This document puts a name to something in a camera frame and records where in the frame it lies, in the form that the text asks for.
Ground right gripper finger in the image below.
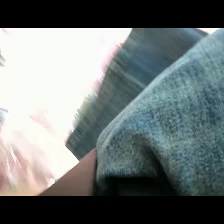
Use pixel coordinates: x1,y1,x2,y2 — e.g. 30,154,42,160
39,147,98,197

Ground blue jeans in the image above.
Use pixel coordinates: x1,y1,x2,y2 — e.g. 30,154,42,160
65,27,224,197

